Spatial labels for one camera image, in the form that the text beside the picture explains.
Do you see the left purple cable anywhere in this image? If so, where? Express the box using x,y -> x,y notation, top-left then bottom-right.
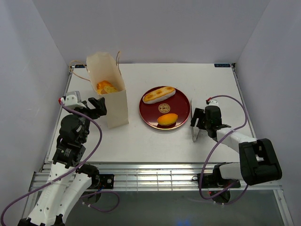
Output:
0,101 -> 121,226

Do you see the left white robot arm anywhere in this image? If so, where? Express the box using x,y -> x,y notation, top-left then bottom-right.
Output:
18,96 -> 107,226

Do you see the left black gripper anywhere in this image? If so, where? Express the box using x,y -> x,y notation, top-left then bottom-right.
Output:
63,97 -> 107,143

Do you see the long white iced bread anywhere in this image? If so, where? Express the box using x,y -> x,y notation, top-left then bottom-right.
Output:
143,86 -> 176,104

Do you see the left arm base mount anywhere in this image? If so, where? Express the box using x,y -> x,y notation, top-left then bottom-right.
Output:
90,174 -> 115,189

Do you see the cream paper bag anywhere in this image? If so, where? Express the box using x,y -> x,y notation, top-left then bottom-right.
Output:
69,50 -> 130,129

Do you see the dark red round plate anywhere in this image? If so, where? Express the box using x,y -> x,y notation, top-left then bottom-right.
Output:
139,89 -> 190,130

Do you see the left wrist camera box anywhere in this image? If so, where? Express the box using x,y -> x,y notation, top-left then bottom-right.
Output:
58,91 -> 87,110

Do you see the herb speckled bread slice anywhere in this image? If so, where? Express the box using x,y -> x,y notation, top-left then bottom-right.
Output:
101,86 -> 118,94

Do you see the aluminium frame rail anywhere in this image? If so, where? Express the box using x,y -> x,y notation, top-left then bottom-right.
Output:
30,162 -> 282,192

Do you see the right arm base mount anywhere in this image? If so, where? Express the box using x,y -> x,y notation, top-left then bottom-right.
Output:
201,174 -> 241,189

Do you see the small orange sugared bun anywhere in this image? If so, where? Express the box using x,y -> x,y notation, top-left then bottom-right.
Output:
157,113 -> 178,126

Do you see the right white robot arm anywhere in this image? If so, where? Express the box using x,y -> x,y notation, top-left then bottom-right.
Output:
190,105 -> 282,187

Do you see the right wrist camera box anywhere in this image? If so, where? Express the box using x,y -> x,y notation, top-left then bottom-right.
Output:
206,98 -> 219,107

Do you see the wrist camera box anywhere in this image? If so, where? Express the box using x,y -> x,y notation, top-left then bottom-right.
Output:
206,98 -> 219,107
58,91 -> 87,110

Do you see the croissant bread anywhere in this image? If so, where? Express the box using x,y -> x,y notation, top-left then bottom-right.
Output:
97,81 -> 113,95

